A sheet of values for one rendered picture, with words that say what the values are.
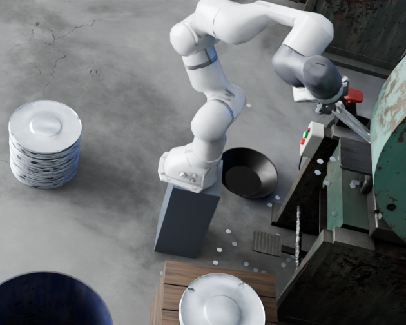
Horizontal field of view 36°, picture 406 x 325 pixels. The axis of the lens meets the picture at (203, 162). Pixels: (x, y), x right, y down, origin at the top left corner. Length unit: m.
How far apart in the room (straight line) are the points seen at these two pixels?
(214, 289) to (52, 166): 0.90
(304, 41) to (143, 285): 1.35
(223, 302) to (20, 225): 0.96
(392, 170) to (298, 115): 1.89
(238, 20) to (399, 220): 0.67
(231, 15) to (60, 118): 1.20
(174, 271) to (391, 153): 1.01
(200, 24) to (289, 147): 1.51
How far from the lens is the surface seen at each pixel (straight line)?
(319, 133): 2.43
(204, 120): 2.03
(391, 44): 3.83
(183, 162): 2.27
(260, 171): 3.04
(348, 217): 2.20
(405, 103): 1.45
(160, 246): 2.63
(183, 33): 1.86
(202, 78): 2.02
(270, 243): 2.63
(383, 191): 1.61
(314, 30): 1.61
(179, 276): 2.23
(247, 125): 3.24
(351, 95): 2.44
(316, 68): 1.55
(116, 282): 2.58
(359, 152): 2.22
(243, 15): 1.73
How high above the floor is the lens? 2.26
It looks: 49 degrees down
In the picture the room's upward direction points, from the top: 19 degrees clockwise
